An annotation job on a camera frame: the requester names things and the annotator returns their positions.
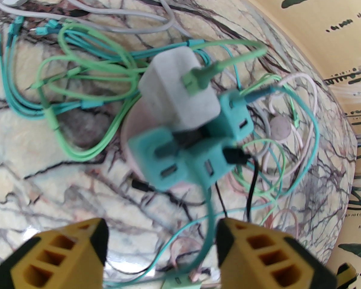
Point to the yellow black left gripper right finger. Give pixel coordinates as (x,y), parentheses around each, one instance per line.
(267,257)

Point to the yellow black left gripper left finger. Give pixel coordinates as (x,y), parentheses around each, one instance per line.
(48,260)

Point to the light green USB charger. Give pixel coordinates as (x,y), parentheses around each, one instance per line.
(177,283)

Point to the teal USB charger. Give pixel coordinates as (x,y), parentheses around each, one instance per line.
(234,116)
(210,164)
(156,158)

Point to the white USB charger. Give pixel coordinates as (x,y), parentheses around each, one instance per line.
(174,92)

